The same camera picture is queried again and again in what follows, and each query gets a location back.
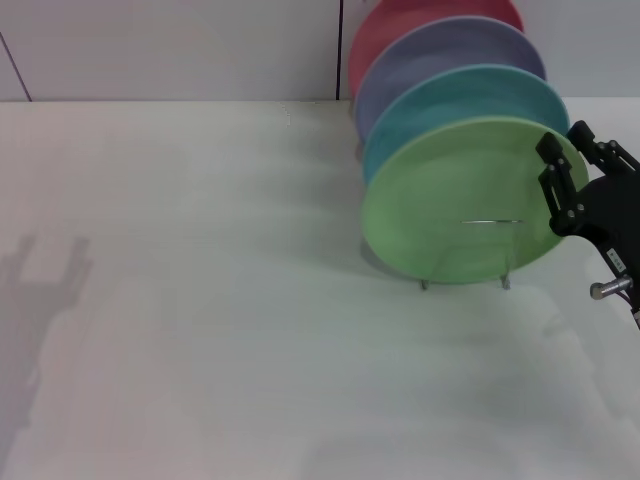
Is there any light blue plastic plate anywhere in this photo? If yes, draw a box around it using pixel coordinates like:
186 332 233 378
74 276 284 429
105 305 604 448
362 64 571 187

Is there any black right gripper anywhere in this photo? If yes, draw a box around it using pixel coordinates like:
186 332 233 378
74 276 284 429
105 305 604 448
534 119 640 297

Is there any silver wire plate rack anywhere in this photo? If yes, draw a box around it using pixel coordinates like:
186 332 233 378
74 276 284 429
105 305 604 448
418 218 524 292

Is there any purple plastic plate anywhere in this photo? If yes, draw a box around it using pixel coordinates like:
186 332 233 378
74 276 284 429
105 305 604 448
355 15 547 146

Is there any right arm connector with cable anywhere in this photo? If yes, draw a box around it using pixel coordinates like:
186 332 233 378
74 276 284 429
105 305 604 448
589 276 640 331

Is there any green plastic plate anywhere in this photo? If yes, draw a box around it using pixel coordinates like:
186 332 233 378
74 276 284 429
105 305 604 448
360 117 590 286

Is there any red plastic plate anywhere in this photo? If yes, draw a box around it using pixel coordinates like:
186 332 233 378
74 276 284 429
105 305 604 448
348 0 526 100

